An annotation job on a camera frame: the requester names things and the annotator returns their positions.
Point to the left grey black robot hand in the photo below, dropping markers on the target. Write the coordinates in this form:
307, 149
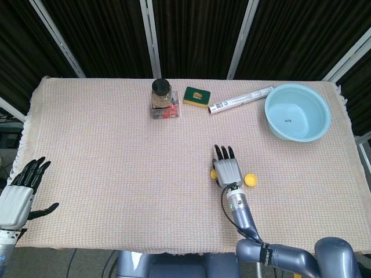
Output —
16, 202

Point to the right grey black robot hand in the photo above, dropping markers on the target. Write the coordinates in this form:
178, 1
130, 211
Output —
229, 172

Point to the small yellow object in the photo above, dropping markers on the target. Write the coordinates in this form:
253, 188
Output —
213, 174

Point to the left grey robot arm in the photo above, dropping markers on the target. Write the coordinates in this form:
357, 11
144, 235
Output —
7, 249

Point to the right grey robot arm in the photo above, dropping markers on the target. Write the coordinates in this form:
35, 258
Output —
278, 255

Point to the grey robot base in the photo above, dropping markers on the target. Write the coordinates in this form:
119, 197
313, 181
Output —
174, 265

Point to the yellow eggshell cup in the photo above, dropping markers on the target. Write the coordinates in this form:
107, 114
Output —
250, 179

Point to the white foil roll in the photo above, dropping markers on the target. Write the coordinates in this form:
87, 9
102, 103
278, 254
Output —
240, 100

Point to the green and yellow sponge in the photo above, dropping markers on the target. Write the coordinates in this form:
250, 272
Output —
197, 97

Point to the clear box of clips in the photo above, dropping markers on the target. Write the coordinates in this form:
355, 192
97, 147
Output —
166, 113

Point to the light blue plastic basin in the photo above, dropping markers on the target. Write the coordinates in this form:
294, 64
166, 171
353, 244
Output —
298, 116

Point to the beige woven tablecloth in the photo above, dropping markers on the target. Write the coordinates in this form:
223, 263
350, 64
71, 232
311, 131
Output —
116, 173

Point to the glass jar black lid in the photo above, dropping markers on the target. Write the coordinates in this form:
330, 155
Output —
161, 92

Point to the dark pleated curtain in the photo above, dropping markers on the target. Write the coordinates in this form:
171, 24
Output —
116, 34

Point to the white metal frame post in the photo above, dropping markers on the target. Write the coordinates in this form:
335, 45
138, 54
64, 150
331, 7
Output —
347, 55
11, 108
242, 40
58, 40
150, 37

